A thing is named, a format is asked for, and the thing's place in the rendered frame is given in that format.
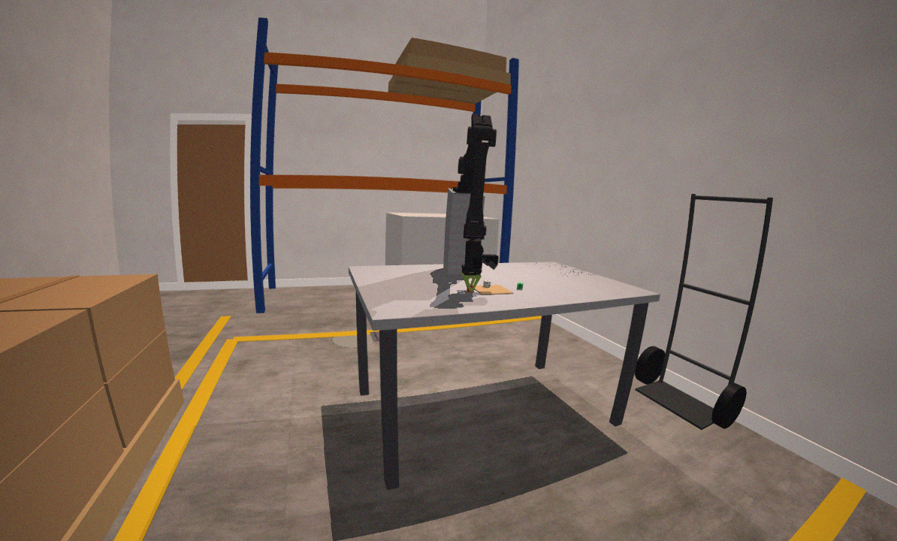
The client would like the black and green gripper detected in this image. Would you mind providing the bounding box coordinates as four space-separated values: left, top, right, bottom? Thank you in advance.
461 253 482 292

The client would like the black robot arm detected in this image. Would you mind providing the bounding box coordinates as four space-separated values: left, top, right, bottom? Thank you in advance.
453 114 499 270

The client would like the tan mat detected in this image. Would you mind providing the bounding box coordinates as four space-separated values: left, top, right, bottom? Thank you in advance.
475 285 513 295

